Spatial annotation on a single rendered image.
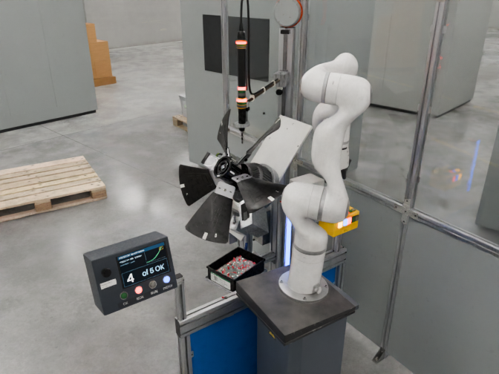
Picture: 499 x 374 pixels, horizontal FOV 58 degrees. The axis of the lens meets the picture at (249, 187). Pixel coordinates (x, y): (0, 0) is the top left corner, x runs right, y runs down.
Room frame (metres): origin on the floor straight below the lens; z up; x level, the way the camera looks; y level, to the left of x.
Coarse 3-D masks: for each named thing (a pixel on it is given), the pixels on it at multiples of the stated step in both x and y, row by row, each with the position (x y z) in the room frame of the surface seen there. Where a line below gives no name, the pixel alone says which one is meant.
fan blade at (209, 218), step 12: (204, 204) 1.93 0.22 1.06; (216, 204) 1.92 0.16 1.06; (228, 204) 1.93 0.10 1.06; (192, 216) 1.90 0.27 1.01; (204, 216) 1.89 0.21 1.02; (216, 216) 1.89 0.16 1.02; (228, 216) 1.89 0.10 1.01; (192, 228) 1.87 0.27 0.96; (204, 228) 1.85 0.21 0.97; (216, 228) 1.85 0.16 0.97; (228, 228) 1.85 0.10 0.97; (216, 240) 1.81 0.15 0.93; (228, 240) 1.80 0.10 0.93
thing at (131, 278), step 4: (124, 272) 1.20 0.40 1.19; (128, 272) 1.20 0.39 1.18; (132, 272) 1.21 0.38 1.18; (136, 272) 1.21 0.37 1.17; (124, 276) 1.19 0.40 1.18; (128, 276) 1.20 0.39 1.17; (132, 276) 1.20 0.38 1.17; (136, 276) 1.21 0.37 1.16; (124, 280) 1.19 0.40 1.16; (128, 280) 1.19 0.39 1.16; (132, 280) 1.20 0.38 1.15; (136, 280) 1.21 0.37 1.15; (124, 284) 1.18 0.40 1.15; (128, 284) 1.19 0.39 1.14; (132, 284) 1.20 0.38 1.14
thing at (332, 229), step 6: (348, 216) 1.80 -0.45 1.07; (324, 222) 1.80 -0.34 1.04; (342, 222) 1.78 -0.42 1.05; (354, 222) 1.82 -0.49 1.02; (324, 228) 1.79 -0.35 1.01; (330, 228) 1.76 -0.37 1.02; (336, 228) 1.76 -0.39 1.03; (342, 228) 1.78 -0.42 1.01; (348, 228) 1.80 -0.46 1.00; (354, 228) 1.83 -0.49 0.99; (330, 234) 1.76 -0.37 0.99; (336, 234) 1.76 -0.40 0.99
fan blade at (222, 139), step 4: (228, 112) 2.27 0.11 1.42; (224, 116) 2.31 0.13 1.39; (228, 116) 2.25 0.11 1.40; (224, 120) 2.29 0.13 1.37; (228, 120) 2.22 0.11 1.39; (224, 124) 2.26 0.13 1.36; (220, 128) 2.34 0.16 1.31; (224, 128) 2.24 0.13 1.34; (224, 132) 2.22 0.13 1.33; (220, 136) 2.32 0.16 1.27; (224, 136) 2.21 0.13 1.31; (220, 140) 2.32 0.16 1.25; (224, 140) 2.20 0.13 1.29; (224, 144) 2.19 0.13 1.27; (224, 148) 2.21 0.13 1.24; (224, 152) 2.23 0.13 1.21
